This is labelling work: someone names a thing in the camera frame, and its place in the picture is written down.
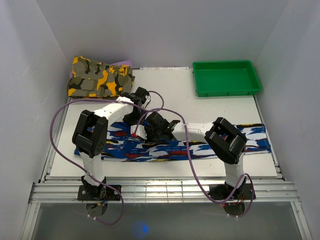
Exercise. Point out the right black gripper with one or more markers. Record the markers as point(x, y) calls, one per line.
point(147, 130)

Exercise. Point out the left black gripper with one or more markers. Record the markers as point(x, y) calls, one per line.
point(127, 118)

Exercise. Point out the blue white red patterned trousers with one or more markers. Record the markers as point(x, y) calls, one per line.
point(122, 147)

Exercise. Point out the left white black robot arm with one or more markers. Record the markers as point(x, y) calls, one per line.
point(90, 135)

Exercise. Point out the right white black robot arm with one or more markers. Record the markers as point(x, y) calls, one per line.
point(226, 141)

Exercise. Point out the camouflage yellow green trousers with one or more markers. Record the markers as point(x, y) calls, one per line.
point(100, 80)

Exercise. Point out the green plastic tray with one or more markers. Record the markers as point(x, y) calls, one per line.
point(227, 78)

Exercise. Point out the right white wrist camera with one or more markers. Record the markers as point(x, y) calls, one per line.
point(138, 131)

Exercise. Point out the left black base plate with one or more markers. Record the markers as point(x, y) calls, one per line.
point(88, 192)

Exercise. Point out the aluminium frame rail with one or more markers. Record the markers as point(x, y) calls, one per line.
point(160, 191)

